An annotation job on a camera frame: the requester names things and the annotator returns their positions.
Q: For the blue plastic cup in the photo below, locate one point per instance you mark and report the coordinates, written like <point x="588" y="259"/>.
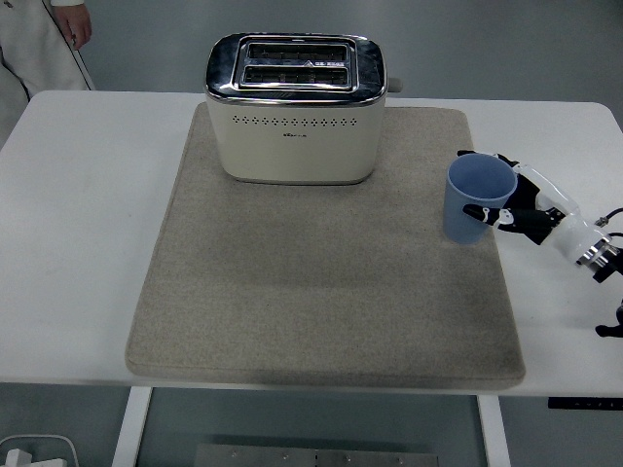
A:
<point x="462" y="185"/>

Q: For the person's hand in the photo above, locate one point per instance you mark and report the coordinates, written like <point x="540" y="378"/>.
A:
<point x="75" y="22"/>

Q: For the beige grey fabric mat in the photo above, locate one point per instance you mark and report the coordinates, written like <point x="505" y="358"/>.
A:
<point x="316" y="301"/>

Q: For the person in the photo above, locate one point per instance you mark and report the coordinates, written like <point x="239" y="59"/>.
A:
<point x="29" y="53"/>

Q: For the white table leg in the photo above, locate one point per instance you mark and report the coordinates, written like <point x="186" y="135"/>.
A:
<point x="129" y="428"/>
<point x="494" y="433"/>

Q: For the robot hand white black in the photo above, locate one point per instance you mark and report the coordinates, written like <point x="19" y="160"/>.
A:
<point x="569" y="231"/>

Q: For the black table control panel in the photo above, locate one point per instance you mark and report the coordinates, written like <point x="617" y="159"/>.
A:
<point x="584" y="404"/>

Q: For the grey metal plate with screws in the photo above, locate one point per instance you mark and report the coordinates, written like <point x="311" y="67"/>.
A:
<point x="316" y="457"/>

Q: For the cream toaster with chrome top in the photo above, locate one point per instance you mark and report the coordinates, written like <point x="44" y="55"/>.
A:
<point x="292" y="146"/>

